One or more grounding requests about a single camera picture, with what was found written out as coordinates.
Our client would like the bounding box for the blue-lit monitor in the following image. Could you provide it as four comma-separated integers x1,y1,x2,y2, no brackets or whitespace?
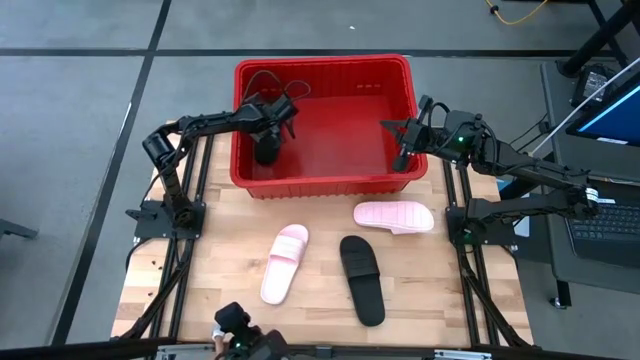
564,74,640,149

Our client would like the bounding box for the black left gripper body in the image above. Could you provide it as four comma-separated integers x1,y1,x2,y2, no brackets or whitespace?
243,93,300,144

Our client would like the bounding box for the white cable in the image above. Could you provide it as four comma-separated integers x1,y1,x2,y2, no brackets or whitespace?
519,55,640,166

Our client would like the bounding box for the red plastic bin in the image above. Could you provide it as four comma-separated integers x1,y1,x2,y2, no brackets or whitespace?
229,53,430,201

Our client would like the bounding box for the black laptop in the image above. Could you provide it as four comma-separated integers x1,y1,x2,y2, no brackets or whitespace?
564,199,640,269

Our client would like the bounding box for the pink slide sandal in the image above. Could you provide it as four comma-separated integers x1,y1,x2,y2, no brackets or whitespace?
259,223,311,306
352,200,436,236

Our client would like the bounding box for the black power adapter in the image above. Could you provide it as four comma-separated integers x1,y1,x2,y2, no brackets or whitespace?
571,63,620,107

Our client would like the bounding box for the black front frame beam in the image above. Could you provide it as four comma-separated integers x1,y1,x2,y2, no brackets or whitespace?
0,338,640,360

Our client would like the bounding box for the yellow floor cable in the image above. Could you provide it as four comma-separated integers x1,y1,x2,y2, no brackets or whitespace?
483,0,550,26

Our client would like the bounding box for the person's hand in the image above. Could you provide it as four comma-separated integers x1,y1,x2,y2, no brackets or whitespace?
210,324,232,351

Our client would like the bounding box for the black stand leg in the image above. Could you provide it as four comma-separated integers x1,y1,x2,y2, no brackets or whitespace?
556,0,640,79

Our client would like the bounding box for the black power cable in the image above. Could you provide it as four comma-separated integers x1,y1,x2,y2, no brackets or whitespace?
499,113,552,177

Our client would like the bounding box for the black aluminium table frame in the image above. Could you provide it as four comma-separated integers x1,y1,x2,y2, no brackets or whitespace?
110,119,236,346
423,124,534,349

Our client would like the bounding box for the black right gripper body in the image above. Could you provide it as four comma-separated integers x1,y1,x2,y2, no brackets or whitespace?
393,93,452,172

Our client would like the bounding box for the black slide sandal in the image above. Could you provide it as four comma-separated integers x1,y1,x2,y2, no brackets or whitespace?
338,234,387,328
253,133,282,167

